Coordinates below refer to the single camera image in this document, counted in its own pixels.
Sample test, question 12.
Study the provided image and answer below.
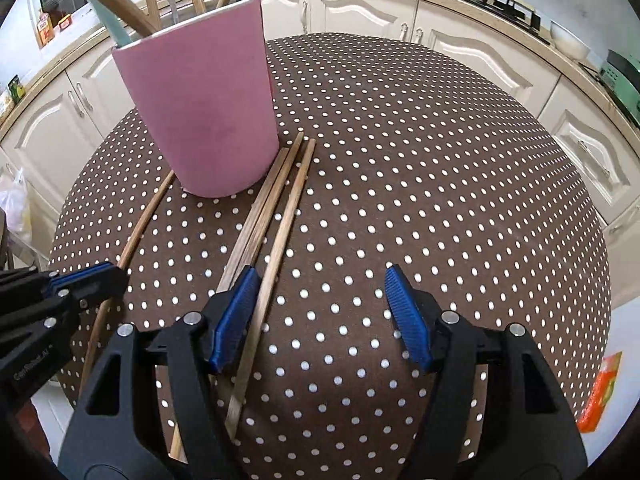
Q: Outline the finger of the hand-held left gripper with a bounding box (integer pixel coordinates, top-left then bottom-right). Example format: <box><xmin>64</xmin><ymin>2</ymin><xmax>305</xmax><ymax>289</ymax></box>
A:
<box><xmin>0</xmin><ymin>265</ymin><xmax>130</xmax><ymax>346</ymax></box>
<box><xmin>0</xmin><ymin>261</ymin><xmax>118</xmax><ymax>291</ymax></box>

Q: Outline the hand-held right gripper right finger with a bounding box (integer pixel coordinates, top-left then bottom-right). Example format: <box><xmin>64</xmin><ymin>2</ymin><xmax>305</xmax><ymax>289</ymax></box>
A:
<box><xmin>384</xmin><ymin>263</ymin><xmax>588</xmax><ymax>480</ymax></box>

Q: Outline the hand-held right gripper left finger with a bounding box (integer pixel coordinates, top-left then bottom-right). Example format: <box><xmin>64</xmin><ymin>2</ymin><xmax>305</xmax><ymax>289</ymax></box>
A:
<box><xmin>57</xmin><ymin>265</ymin><xmax>262</xmax><ymax>480</ymax></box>

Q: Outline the pink cup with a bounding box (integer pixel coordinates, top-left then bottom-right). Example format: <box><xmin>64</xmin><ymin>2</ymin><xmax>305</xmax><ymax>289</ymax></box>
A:
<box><xmin>111</xmin><ymin>0</ymin><xmax>281</xmax><ymax>199</ymax></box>

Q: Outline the white plastic bag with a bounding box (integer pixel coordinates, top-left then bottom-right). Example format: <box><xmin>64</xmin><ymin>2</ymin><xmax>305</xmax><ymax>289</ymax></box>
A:
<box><xmin>0</xmin><ymin>167</ymin><xmax>32</xmax><ymax>234</ymax></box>

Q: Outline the brown polka dot tablecloth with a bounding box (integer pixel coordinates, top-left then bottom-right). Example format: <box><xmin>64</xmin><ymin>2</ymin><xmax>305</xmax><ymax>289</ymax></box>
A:
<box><xmin>47</xmin><ymin>32</ymin><xmax>614</xmax><ymax>480</ymax></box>

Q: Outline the green label jar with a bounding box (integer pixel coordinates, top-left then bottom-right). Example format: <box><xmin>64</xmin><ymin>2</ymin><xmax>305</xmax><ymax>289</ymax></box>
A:
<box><xmin>4</xmin><ymin>74</ymin><xmax>26</xmax><ymax>102</ymax></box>

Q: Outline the orange packet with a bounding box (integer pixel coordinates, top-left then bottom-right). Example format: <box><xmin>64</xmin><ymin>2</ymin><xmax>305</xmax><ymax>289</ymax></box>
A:
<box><xmin>577</xmin><ymin>351</ymin><xmax>624</xmax><ymax>434</ymax></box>

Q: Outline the orange dish soap bottle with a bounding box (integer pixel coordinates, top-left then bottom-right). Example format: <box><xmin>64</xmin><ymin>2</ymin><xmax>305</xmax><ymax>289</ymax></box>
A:
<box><xmin>35</xmin><ymin>9</ymin><xmax>56</xmax><ymax>50</ymax></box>

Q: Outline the pale teal spoon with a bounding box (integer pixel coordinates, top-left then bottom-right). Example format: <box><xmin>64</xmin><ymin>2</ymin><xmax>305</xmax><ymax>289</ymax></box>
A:
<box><xmin>84</xmin><ymin>0</ymin><xmax>135</xmax><ymax>50</ymax></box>

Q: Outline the green kitchen appliance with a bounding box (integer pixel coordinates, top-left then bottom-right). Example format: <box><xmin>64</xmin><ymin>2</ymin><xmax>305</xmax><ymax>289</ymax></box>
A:
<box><xmin>598</xmin><ymin>48</ymin><xmax>640</xmax><ymax>129</ymax></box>

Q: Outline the white bowl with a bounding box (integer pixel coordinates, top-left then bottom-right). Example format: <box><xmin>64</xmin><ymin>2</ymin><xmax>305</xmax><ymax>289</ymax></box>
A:
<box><xmin>549</xmin><ymin>19</ymin><xmax>592</xmax><ymax>61</ymax></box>

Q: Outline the black gas stove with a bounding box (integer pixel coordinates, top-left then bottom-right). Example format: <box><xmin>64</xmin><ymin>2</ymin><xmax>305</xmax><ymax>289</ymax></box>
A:
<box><xmin>369</xmin><ymin>0</ymin><xmax>551</xmax><ymax>44</ymax></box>

